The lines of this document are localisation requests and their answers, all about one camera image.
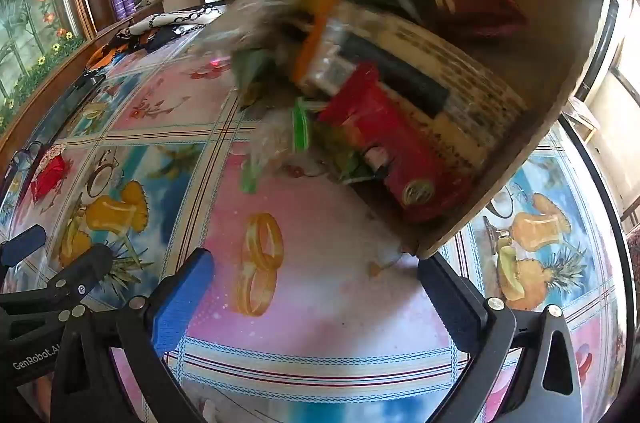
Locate black flat object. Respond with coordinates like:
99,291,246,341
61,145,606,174
30,73,106,124

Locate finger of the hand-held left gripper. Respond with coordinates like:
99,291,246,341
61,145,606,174
0,244,115,319
0,224,47,269

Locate cardboard box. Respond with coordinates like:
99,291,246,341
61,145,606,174
235,0,608,260

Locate bright red snack packet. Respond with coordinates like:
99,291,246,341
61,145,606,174
317,63,473,224

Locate floral glass panel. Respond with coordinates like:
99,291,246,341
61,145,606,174
0,0,88,134

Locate black cloth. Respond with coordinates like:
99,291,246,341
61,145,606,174
127,26,181,51

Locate orange cracker packet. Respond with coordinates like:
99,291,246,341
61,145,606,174
292,0,346,86

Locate cracker packet green edges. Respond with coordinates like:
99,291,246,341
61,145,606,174
295,0,528,176
240,96,313,196

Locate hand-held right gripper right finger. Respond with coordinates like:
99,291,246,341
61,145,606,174
417,253,583,423

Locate printed plastic tablecloth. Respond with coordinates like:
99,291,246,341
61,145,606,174
0,3,631,423

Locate black white patterned scarf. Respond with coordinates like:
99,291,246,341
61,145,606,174
116,6,228,36

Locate wooden cabinet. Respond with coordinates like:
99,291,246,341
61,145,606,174
107,0,166,26

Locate orange cloth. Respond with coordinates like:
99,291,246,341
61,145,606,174
85,40,133,71

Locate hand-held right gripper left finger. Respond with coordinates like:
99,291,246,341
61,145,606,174
50,247,216,423

